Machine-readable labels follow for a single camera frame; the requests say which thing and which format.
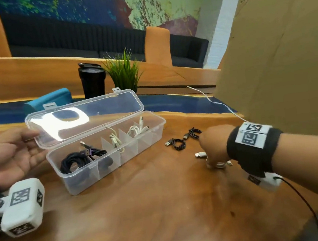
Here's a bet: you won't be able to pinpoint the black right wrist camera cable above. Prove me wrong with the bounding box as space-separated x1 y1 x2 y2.
273 172 318 241

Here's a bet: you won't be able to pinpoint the black cables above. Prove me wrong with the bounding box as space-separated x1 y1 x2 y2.
57 138 110 176

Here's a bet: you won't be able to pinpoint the clear plastic organizer box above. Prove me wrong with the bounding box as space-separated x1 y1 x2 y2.
22 83 174 201

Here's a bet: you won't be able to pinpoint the person's right forearm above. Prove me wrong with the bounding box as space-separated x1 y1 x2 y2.
268 129 318 222

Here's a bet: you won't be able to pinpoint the person's right hand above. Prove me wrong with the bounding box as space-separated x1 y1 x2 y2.
197 124 240 169

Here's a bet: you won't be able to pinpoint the black right wristband with marker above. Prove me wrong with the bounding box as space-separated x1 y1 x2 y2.
224 118 288 182

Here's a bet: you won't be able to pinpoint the black cylinder pot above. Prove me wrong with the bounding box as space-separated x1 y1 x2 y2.
77 60 109 100

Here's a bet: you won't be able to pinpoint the black USB cable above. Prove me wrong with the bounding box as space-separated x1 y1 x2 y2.
164 137 187 153

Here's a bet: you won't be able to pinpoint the green potted plant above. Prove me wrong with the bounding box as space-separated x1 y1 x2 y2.
102 46 145 96

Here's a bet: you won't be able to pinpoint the long thin white cable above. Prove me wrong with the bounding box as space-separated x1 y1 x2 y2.
186 79 252 132

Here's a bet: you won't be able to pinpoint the black sofa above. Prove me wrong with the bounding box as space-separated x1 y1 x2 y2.
1 0 213 91

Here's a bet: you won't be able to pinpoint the brown cardboard sheet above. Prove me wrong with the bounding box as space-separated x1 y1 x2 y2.
204 0 318 151

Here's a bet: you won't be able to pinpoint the person's left hand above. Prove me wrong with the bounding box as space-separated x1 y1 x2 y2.
0 124 52 192

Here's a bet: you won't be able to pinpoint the colourful abstract wall painting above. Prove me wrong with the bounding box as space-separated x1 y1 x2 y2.
0 0 237 59

